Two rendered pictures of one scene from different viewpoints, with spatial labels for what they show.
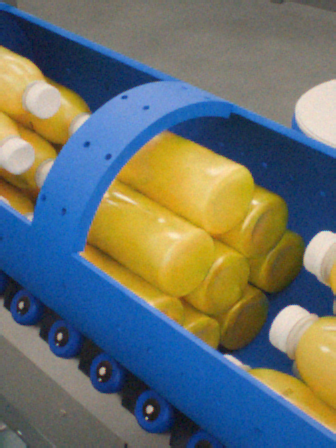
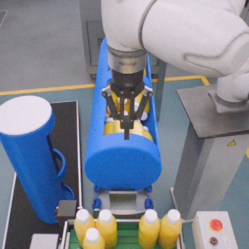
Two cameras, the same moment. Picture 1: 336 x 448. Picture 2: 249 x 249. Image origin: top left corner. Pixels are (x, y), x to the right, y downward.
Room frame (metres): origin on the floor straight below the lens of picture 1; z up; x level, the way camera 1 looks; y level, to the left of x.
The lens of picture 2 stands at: (1.55, 0.68, 1.90)
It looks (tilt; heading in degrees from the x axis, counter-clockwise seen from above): 45 degrees down; 221
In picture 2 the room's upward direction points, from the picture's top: straight up
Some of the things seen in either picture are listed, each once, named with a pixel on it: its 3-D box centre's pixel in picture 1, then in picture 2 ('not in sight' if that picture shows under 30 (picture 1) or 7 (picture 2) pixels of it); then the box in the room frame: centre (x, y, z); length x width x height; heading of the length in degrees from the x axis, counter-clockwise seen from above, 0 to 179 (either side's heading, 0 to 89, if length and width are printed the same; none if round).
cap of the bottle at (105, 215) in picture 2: not in sight; (105, 216); (1.29, 0.37, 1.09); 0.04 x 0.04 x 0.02
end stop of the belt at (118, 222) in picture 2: not in sight; (122, 222); (1.22, 0.38, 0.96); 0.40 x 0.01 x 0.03; 131
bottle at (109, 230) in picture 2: not in sight; (106, 229); (1.29, 0.37, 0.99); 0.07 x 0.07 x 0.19
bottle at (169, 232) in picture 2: not in sight; (169, 229); (1.14, 0.53, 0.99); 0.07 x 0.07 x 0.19
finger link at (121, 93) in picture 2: not in sight; (122, 103); (1.15, 0.32, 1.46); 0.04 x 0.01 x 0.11; 41
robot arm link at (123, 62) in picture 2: not in sight; (127, 54); (1.15, 0.33, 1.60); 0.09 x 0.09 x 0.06
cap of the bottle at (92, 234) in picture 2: not in sight; (92, 235); (1.36, 0.38, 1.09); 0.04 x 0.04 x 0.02
